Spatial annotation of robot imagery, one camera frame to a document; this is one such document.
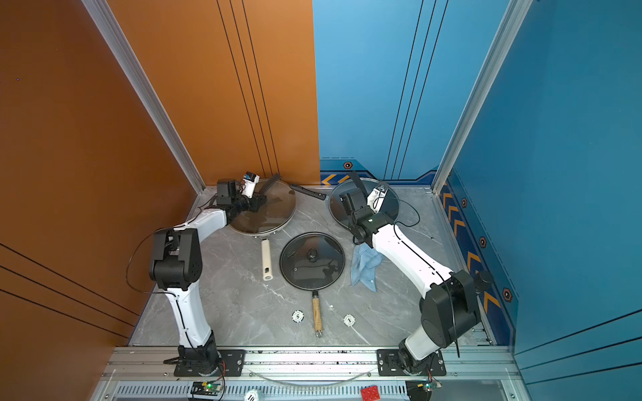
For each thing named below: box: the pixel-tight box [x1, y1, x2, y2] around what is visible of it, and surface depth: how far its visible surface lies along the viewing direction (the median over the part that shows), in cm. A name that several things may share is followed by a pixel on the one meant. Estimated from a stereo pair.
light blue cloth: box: [350, 242, 386, 293], surface depth 91 cm
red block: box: [360, 385, 381, 401], surface depth 69 cm
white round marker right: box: [342, 314, 356, 327], surface depth 83 cm
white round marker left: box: [290, 309, 306, 324], surface depth 84 cm
